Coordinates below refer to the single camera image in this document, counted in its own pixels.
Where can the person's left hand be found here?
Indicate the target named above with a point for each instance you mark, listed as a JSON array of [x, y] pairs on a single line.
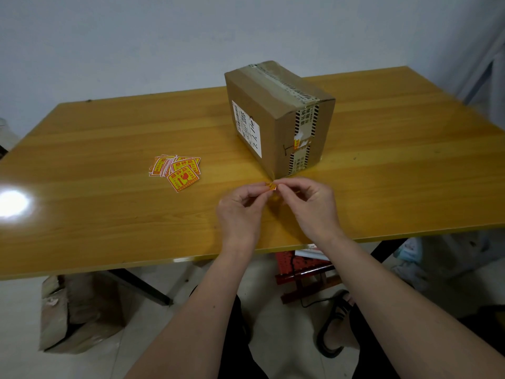
[[236, 221]]

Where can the person's right hand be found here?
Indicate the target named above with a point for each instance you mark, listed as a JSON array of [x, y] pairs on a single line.
[[315, 217]]

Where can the person's left thumb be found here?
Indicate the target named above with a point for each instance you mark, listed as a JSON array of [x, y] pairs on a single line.
[[261, 198]]

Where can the person's right thumb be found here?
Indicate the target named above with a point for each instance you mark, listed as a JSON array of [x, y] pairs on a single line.
[[286, 193]]

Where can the small red yellow sticker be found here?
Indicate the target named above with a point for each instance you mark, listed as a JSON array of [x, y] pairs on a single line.
[[271, 187]]

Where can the person's right forearm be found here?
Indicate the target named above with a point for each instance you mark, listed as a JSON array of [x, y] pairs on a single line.
[[398, 311]]

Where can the person's left forearm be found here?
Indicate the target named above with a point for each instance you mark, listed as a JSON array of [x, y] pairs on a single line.
[[189, 319]]

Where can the white papers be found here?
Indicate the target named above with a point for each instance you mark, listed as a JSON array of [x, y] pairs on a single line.
[[311, 253]]

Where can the taped brown cardboard box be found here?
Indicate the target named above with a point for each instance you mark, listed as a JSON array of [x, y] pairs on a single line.
[[276, 122]]

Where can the red plastic stool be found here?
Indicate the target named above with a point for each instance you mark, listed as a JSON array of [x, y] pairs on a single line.
[[300, 268]]

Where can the pile of red yellow labels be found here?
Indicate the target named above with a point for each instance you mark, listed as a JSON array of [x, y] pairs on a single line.
[[177, 171]]

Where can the black metal table leg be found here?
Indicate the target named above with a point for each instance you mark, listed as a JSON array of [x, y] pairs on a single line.
[[388, 249], [142, 286]]

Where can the black sandal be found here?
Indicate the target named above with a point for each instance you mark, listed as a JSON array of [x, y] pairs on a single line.
[[335, 319]]

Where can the black shorts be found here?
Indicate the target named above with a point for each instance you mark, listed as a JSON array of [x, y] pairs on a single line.
[[236, 351]]

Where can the translucent plastic bags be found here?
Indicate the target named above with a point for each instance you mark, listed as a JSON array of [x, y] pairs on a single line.
[[442, 264]]

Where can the open worn cardboard box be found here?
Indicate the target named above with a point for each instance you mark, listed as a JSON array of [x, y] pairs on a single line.
[[79, 311]]

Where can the grey curtain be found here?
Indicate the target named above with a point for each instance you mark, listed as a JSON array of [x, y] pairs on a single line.
[[487, 74]]

